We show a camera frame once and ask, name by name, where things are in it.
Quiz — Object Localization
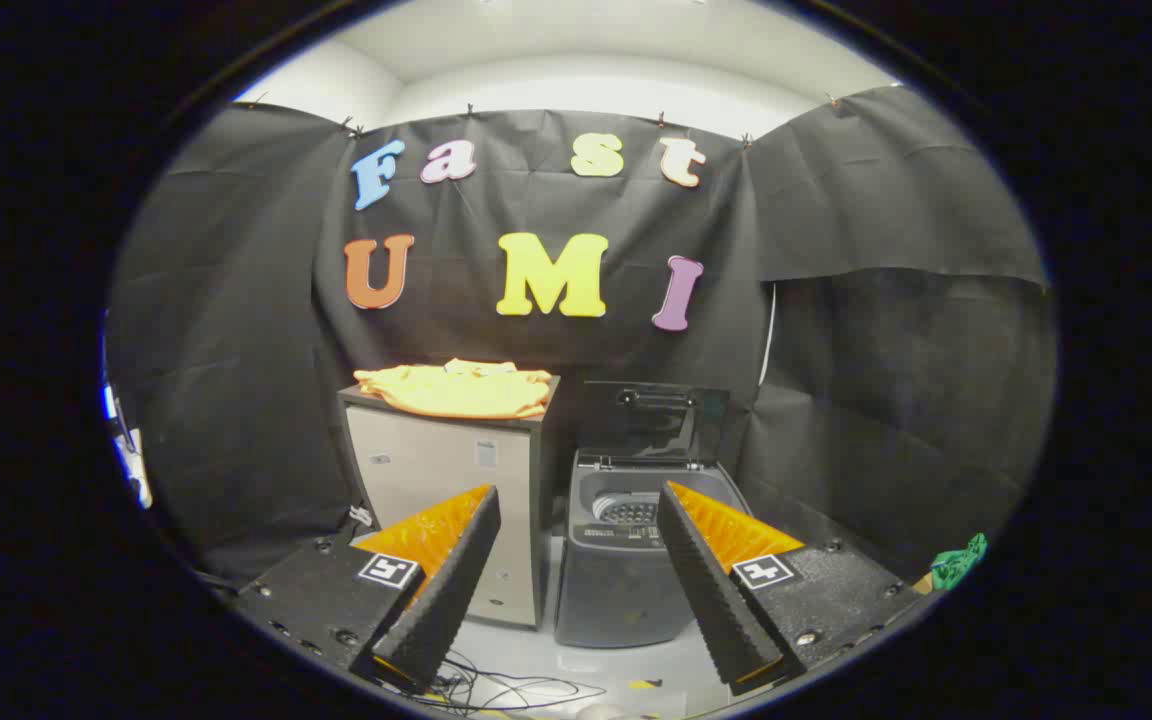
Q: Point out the black backdrop cloth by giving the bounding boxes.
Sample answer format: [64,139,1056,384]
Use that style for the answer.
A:
[106,85,1057,591]

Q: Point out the green cloth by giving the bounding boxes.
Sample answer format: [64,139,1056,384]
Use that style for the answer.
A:
[931,533,989,591]

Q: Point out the grey cabinet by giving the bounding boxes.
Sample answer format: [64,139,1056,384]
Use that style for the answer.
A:
[338,375,562,631]

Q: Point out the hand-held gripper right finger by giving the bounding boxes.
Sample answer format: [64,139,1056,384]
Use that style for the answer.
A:
[658,480,922,698]

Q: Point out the orange shirt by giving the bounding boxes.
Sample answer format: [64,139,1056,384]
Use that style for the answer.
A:
[353,358,554,421]

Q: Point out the black floor cables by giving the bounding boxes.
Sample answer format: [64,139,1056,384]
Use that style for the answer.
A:
[416,650,607,716]

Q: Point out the grey washing machine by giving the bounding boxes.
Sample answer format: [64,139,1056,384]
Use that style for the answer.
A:
[554,450,752,649]

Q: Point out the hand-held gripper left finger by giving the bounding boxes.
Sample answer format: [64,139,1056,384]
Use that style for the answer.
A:
[236,484,502,696]

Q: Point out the white hanging cable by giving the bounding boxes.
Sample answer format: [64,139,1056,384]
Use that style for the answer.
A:
[758,283,777,388]

